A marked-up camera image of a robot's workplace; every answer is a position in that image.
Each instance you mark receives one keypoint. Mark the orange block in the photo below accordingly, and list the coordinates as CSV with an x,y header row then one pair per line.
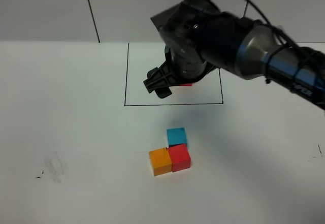
x,y
160,161

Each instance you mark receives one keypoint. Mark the template red block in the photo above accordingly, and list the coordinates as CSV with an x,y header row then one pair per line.
x,y
185,84

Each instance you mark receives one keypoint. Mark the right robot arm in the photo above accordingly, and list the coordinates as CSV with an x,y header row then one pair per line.
x,y
269,52

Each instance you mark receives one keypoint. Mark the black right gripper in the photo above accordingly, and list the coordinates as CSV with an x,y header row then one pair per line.
x,y
195,31

